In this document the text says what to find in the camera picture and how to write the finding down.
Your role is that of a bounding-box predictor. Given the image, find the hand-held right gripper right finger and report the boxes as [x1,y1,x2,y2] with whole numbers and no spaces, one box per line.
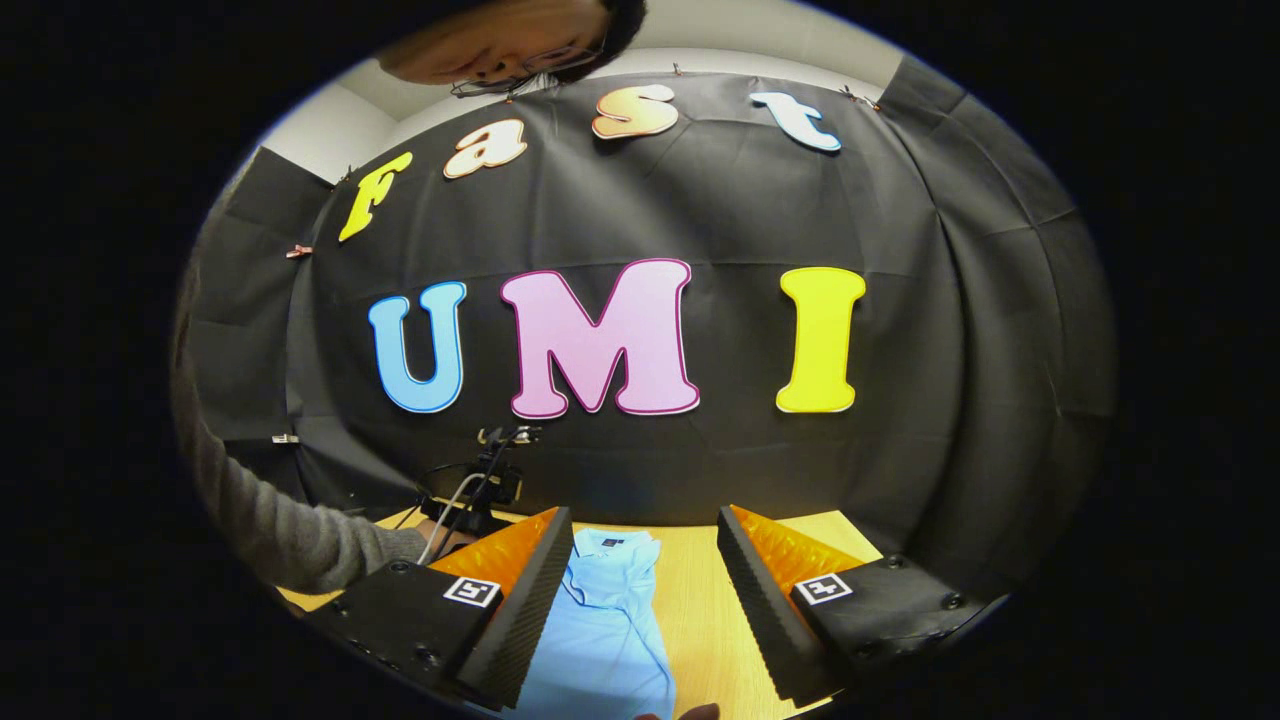
[716,504,1001,707]

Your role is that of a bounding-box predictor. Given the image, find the light blue T-shirt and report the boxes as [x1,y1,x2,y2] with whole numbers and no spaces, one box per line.
[505,528,677,720]

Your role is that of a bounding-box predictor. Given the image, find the white cable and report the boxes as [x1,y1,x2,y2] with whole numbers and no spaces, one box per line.
[415,472,491,566]

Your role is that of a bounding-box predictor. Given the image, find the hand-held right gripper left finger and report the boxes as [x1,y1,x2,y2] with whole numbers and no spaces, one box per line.
[300,506,576,711]

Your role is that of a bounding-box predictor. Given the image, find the person's eyeglasses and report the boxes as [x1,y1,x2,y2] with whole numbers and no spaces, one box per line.
[448,38,609,99]

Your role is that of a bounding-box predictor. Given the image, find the person's head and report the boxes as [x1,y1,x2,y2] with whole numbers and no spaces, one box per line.
[375,0,649,89]

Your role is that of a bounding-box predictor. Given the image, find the black backdrop cloth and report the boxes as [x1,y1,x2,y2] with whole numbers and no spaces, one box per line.
[175,55,1119,601]

